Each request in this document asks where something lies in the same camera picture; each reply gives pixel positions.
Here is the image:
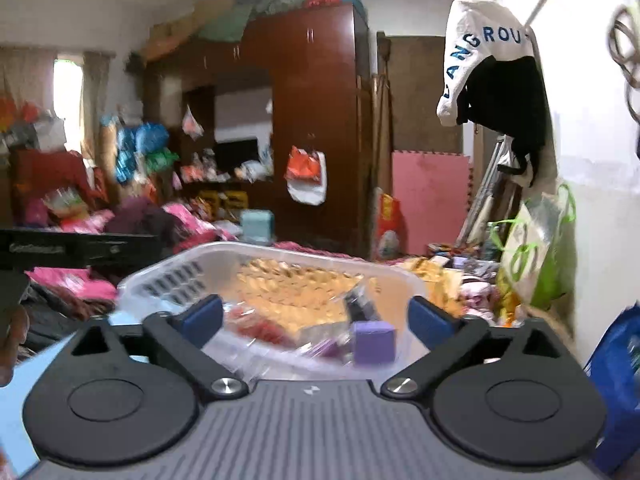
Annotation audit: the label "beige curtain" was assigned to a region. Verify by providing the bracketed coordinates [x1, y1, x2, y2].
[0, 49, 57, 128]
[82, 51, 112, 162]

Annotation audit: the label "blue plastic bags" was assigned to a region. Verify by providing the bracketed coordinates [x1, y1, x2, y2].
[115, 122, 172, 184]

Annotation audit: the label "pink floral blanket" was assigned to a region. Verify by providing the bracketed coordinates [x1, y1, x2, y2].
[24, 202, 242, 307]

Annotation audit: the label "blue shopping bag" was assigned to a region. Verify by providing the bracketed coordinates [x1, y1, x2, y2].
[584, 304, 640, 477]

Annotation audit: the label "white hanging plastic bag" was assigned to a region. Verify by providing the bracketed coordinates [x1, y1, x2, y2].
[181, 105, 206, 139]

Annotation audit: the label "person's left hand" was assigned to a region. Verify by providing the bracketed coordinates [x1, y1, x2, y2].
[0, 305, 29, 388]

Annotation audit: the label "cardboard boxes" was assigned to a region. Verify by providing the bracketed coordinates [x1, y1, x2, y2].
[144, 10, 202, 57]

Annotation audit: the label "window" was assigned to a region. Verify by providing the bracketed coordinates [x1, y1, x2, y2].
[54, 57, 85, 154]

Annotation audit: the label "brown wooden wardrobe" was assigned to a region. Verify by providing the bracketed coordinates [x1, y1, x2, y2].
[142, 2, 393, 257]

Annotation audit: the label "purple box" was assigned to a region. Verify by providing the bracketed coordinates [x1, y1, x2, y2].
[350, 321, 397, 366]

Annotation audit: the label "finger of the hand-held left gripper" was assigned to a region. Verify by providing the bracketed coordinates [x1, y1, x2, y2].
[0, 227, 153, 238]
[0, 236, 163, 271]

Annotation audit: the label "black television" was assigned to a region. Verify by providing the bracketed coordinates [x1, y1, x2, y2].
[215, 139, 262, 174]

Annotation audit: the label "red printed bag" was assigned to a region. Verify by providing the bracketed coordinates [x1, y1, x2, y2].
[376, 192, 402, 262]

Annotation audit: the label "orange white plastic bag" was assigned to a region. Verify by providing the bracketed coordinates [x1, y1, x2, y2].
[284, 146, 329, 207]

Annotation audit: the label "green white shopping bag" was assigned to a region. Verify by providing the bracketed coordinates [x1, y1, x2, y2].
[491, 182, 579, 312]

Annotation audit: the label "metal rods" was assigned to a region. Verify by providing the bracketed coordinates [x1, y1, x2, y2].
[464, 135, 517, 247]

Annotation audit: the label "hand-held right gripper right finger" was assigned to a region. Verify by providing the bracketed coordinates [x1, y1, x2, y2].
[381, 296, 568, 401]

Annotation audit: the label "teal box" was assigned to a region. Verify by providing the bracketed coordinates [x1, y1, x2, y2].
[240, 210, 276, 247]

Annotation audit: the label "green cloth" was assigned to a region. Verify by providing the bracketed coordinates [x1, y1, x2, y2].
[197, 2, 262, 44]

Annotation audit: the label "green packets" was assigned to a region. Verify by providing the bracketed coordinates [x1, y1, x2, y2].
[145, 147, 182, 172]

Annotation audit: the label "red cloth covered cabinet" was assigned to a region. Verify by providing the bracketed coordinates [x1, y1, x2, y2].
[10, 149, 97, 222]

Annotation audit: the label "white plastic lattice basket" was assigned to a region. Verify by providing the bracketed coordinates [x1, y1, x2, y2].
[116, 241, 429, 382]

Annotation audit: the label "black small packet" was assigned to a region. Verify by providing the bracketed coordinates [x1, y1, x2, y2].
[342, 285, 382, 323]

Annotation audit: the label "red packet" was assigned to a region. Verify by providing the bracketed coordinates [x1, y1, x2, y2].
[227, 305, 302, 351]

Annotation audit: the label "pink foam mat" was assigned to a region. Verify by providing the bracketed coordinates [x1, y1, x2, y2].
[391, 150, 474, 257]

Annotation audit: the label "pink purple small packet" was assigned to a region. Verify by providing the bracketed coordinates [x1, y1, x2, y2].
[300, 337, 352, 362]

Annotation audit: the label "yellow printed cloth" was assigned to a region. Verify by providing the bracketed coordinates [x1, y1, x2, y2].
[399, 255, 472, 317]

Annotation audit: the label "dark maroon jacket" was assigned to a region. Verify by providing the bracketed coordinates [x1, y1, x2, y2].
[104, 196, 177, 249]

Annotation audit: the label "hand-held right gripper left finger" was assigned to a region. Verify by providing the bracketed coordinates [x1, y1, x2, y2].
[70, 294, 249, 402]

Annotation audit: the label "wooden door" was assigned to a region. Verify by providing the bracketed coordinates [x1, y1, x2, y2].
[384, 35, 474, 162]

